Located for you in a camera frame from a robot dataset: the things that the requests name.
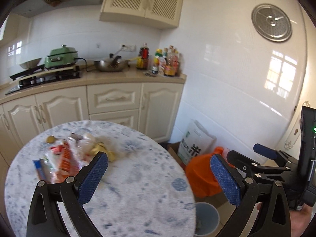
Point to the black gas stove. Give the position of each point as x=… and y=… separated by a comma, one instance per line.
x=44, y=76

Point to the blue trash bin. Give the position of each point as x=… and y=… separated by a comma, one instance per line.
x=207, y=219

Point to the cream cabinets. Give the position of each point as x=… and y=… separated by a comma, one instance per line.
x=148, y=107
x=161, y=14

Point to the white plastic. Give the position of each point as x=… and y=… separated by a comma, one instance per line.
x=87, y=142

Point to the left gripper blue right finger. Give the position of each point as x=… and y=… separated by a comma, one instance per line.
x=273, y=218

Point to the orange snack wrapper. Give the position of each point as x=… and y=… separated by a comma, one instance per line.
x=66, y=166

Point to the steel wok with lid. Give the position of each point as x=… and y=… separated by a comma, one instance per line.
x=114, y=63

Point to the round table blue-white cloth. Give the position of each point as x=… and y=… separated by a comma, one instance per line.
x=144, y=192

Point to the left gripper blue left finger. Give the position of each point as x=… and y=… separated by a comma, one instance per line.
x=44, y=217

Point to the silver sachet packet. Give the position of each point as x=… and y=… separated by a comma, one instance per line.
x=76, y=137

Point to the lower cream cabinets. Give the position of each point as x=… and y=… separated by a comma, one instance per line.
x=148, y=107

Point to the orange plastic bag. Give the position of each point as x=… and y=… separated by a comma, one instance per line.
x=198, y=172

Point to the dark soy sauce bottle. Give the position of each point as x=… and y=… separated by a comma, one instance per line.
x=143, y=57

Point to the white rice bag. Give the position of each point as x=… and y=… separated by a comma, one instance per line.
x=195, y=141

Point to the yellow cap oil bottle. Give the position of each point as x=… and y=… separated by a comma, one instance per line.
x=156, y=61

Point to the yellow snack wrapper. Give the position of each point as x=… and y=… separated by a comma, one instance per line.
x=100, y=147

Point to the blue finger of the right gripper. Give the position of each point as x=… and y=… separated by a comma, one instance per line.
x=261, y=174
x=281, y=158

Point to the upper cream cabinets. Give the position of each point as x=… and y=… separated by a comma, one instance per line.
x=161, y=14

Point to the silver door handle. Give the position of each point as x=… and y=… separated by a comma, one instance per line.
x=293, y=133

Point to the green electric cooker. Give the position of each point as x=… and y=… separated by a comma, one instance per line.
x=61, y=57

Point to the cardboard box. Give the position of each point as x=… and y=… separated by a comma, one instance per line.
x=173, y=150

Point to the white milk carton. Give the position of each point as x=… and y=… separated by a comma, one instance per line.
x=45, y=170

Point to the person's right hand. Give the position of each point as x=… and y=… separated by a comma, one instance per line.
x=300, y=220

